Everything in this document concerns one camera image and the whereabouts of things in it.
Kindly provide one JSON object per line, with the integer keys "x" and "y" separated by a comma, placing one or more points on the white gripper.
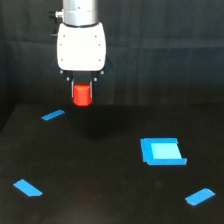
{"x": 82, "y": 49}

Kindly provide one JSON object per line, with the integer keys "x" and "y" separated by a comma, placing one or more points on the red hexagonal block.
{"x": 82, "y": 95}

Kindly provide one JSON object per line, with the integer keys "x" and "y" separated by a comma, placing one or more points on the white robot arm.
{"x": 77, "y": 13}

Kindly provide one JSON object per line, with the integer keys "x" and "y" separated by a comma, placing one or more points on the blue tape strip far left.
{"x": 52, "y": 115}

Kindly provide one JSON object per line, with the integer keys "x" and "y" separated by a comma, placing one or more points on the blue tape strip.
{"x": 199, "y": 196}
{"x": 52, "y": 115}
{"x": 27, "y": 188}

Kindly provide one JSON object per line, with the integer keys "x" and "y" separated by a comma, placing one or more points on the blue taped square target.
{"x": 161, "y": 152}

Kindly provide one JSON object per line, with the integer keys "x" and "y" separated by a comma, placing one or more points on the blue tape strip near left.
{"x": 27, "y": 188}

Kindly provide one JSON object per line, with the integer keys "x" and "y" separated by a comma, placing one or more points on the blue tape strip near right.
{"x": 199, "y": 196}

